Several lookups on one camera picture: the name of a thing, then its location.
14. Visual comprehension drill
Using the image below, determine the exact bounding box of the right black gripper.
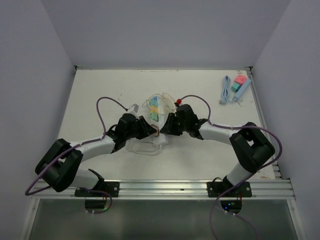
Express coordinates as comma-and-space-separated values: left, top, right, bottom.
161, 112, 189, 136

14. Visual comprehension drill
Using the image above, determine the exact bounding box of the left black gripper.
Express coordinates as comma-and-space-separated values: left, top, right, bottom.
124, 115, 156, 140

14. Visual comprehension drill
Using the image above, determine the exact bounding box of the green charger plug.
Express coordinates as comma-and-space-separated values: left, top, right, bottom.
149, 112, 159, 122

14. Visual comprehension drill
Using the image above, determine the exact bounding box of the white power strip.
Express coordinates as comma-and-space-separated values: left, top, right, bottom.
145, 94, 168, 148

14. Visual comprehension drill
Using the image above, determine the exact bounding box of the yellow charger plug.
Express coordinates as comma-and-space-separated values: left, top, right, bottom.
149, 105, 159, 114

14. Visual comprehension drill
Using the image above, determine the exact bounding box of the yellow charging cable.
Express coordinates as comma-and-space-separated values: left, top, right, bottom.
142, 92, 177, 113

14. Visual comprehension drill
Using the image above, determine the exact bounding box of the teal cube adapter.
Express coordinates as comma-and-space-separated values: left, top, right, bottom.
231, 82, 242, 92

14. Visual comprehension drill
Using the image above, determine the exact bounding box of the blue power strip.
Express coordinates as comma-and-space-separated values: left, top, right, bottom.
232, 78, 252, 102

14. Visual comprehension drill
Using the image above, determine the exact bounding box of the pink cube adapter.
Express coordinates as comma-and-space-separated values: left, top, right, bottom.
234, 74, 247, 85

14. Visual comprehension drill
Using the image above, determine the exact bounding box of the teal charger plug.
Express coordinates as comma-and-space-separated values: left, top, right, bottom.
149, 96, 161, 108

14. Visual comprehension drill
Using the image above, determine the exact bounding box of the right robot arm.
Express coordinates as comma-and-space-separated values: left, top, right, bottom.
160, 104, 276, 197

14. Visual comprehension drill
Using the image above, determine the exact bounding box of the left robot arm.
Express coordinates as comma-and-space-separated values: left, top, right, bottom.
35, 113, 157, 193

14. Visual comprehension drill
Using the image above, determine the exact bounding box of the white power strip cord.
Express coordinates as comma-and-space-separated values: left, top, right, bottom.
126, 139, 163, 156

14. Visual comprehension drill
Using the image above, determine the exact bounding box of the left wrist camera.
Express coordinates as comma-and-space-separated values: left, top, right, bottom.
126, 103, 139, 116

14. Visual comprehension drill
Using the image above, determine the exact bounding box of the left black base bracket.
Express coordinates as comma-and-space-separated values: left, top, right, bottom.
74, 181, 120, 198

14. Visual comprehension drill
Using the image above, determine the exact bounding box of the black base bracket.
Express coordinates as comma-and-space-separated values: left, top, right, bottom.
74, 181, 120, 198
206, 177, 253, 198

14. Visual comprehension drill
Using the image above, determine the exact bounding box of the right black base bracket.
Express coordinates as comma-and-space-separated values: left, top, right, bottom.
206, 177, 253, 198

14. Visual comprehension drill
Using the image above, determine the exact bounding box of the aluminium mounting rail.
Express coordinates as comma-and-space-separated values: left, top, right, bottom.
32, 178, 296, 201

